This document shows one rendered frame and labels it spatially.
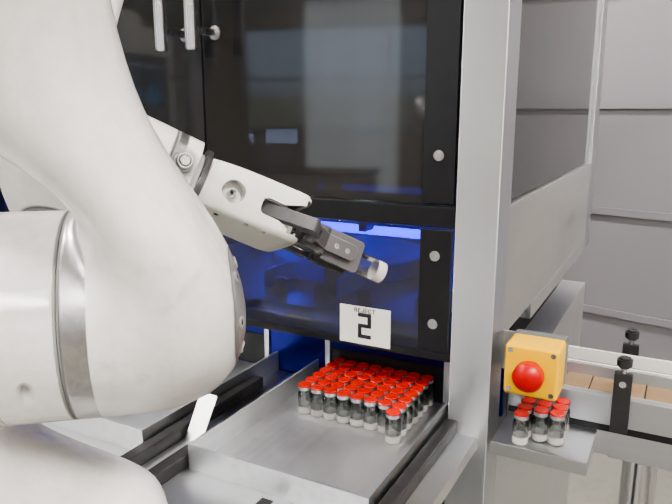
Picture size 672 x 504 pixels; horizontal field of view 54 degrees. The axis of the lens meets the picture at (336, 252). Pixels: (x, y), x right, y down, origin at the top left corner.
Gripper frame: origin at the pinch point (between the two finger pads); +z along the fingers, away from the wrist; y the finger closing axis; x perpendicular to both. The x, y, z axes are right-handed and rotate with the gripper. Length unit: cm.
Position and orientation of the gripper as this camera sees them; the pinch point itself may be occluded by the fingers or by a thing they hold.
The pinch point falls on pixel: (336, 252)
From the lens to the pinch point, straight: 65.3
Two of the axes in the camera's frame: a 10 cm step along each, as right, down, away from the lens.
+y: -3.8, 0.9, 9.2
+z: 8.6, 3.9, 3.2
